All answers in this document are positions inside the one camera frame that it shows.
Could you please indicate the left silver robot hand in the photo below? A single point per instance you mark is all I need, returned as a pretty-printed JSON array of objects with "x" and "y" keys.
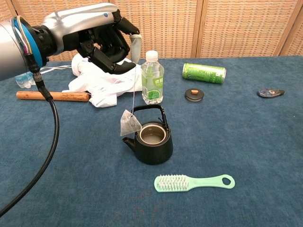
[{"x": 78, "y": 26}]

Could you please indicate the black cast iron teapot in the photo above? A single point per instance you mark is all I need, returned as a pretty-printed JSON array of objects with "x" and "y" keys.
[{"x": 154, "y": 153}]

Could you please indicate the black teapot lid wooden knob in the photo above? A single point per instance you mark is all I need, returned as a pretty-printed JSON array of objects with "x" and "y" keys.
[{"x": 194, "y": 97}]

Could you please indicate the white cloth with ribbon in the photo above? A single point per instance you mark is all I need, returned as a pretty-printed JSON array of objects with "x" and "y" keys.
[{"x": 104, "y": 85}]

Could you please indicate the wooden rolling pin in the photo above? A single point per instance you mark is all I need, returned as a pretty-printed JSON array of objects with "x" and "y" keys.
[{"x": 68, "y": 96}]

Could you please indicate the blue label water bottle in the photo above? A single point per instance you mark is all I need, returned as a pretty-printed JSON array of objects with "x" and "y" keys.
[{"x": 23, "y": 79}]

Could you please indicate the green label water bottle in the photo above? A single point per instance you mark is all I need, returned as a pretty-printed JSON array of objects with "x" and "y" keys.
[{"x": 152, "y": 82}]

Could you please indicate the green drink can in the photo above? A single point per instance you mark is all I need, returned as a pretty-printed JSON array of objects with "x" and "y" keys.
[{"x": 203, "y": 73}]

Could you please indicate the woven bamboo folding screen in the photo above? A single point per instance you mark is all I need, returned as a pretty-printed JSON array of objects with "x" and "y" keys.
[{"x": 213, "y": 28}]

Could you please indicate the blue table cover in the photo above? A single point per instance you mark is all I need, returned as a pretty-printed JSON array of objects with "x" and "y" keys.
[{"x": 213, "y": 142}]

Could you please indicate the mint green plastic brush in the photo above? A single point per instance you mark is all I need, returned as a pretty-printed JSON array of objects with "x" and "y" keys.
[{"x": 203, "y": 183}]

